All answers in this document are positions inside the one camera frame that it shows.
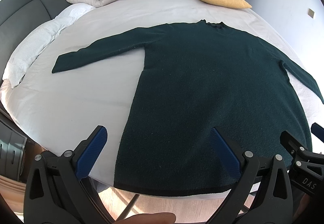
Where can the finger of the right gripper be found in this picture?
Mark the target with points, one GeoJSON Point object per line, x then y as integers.
{"type": "Point", "coordinates": [318, 131]}
{"type": "Point", "coordinates": [295, 149]}

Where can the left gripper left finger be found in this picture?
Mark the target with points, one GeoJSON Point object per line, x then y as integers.
{"type": "Point", "coordinates": [58, 189]}

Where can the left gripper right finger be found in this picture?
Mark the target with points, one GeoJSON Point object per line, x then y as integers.
{"type": "Point", "coordinates": [262, 193]}

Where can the dark green knit sweater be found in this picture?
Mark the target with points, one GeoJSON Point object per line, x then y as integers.
{"type": "Point", "coordinates": [198, 76]}

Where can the person's left hand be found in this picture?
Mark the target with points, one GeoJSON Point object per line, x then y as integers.
{"type": "Point", "coordinates": [157, 218]}

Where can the dark bedside cabinet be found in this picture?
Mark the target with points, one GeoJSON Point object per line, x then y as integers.
{"type": "Point", "coordinates": [17, 151]}

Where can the white bed sheet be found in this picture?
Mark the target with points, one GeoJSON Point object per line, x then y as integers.
{"type": "Point", "coordinates": [58, 110]}

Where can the white pillow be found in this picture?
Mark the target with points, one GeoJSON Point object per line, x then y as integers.
{"type": "Point", "coordinates": [34, 44]}

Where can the dark green upholstered headboard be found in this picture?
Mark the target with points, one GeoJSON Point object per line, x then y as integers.
{"type": "Point", "coordinates": [20, 17]}

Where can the wall light switch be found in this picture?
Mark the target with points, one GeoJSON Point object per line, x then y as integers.
{"type": "Point", "coordinates": [311, 13]}

